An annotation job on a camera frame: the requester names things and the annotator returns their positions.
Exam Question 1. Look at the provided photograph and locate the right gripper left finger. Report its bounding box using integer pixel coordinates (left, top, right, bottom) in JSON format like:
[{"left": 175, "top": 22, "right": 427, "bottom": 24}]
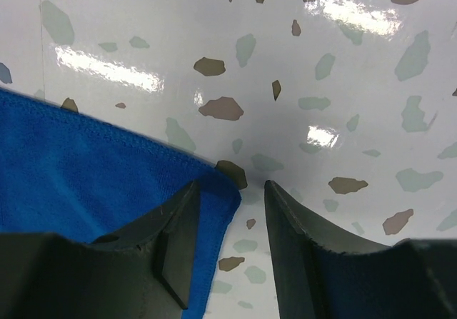
[{"left": 1, "top": 181, "right": 201, "bottom": 319}]

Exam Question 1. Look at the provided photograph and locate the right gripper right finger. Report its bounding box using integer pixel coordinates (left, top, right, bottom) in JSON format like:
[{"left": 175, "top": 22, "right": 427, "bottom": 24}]
[{"left": 264, "top": 181, "right": 456, "bottom": 318}]

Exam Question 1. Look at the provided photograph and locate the blue towel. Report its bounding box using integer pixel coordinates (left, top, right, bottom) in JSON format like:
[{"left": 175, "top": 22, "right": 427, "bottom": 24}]
[{"left": 1, "top": 89, "right": 241, "bottom": 318}]

